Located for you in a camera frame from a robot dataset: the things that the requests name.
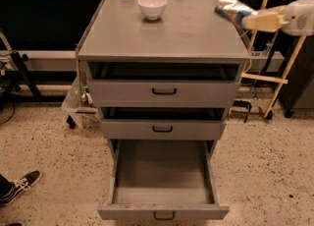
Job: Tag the grey drawer cabinet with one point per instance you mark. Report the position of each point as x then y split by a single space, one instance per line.
188 32

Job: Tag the grey drawer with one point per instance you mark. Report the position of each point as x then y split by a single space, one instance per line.
139 84
162 181
162 123

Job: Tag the clear plastic bin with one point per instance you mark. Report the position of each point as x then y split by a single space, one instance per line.
78 115

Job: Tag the wooden easel frame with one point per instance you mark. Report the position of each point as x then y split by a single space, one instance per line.
283 79

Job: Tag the black metal stand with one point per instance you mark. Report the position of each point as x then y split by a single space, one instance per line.
19 63

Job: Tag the grey top drawer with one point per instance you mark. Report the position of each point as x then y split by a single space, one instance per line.
139 84

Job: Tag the black trouser leg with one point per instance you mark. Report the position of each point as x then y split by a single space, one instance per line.
5 186

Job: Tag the white bowl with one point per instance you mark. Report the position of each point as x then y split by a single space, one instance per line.
152 9

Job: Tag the grey middle drawer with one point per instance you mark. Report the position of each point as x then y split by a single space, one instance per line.
162 123

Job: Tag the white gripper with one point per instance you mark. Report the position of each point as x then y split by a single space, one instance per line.
300 18

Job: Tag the grey bottom drawer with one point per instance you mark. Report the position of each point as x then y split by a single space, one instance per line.
162 181

